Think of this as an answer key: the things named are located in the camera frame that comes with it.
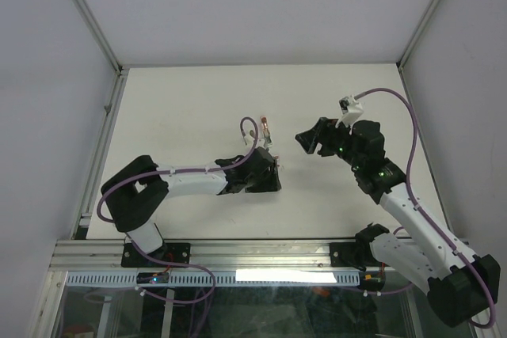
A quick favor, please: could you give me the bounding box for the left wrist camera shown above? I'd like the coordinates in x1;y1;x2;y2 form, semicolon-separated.
242;130;257;146

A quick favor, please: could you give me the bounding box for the aluminium mounting rail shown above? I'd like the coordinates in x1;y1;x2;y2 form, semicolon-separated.
49;238;355;272

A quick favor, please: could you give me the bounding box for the white slotted cable duct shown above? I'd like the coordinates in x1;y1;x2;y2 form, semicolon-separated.
66;269;360;288

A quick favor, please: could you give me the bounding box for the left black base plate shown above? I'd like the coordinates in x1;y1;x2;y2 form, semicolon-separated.
120;241;191;268

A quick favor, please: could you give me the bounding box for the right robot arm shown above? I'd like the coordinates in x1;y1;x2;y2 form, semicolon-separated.
295;117;501;328

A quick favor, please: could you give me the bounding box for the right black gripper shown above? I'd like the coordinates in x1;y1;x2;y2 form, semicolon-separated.
295;117;364;170

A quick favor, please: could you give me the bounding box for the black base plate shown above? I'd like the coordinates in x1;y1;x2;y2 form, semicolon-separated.
329;241;399;272
120;241;191;268

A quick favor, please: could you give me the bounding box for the right aluminium frame post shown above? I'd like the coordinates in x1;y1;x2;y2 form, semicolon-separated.
397;0;442;73

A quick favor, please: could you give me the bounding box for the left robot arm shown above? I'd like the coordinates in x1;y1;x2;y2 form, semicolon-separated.
97;147;282;266

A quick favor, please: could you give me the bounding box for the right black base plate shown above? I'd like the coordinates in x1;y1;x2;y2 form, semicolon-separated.
329;241;399;272

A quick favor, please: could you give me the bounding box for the left aluminium frame post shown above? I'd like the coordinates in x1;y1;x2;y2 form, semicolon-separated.
71;0;123;74

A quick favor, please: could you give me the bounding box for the aluminium frame post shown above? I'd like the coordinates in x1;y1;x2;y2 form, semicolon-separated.
397;0;442;73
71;0;123;74

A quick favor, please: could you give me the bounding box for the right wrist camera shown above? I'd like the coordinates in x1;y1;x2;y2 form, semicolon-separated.
335;95;364;127

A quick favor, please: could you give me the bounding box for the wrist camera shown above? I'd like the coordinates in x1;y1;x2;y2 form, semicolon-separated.
242;130;257;146
335;95;364;127

